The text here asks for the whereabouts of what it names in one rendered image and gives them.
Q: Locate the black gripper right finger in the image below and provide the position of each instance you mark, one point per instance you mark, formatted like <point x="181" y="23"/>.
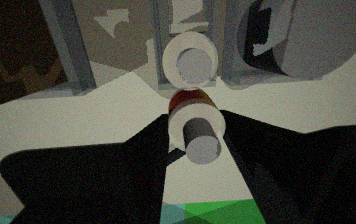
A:
<point x="288" y="173"/>

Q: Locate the brown box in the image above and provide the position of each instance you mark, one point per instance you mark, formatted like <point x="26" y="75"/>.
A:
<point x="29" y="61"/>

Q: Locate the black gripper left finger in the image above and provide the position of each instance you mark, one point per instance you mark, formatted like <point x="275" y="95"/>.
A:
<point x="134" y="169"/>

